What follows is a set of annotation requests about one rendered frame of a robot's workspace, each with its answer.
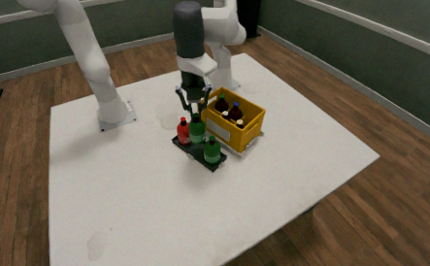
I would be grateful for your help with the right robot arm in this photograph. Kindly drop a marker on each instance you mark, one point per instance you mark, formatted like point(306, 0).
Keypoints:
point(77, 30)

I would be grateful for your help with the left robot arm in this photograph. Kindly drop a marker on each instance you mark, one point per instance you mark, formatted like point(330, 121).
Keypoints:
point(193, 25)

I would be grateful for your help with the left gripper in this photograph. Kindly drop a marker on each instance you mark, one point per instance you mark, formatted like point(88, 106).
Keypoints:
point(193, 79)

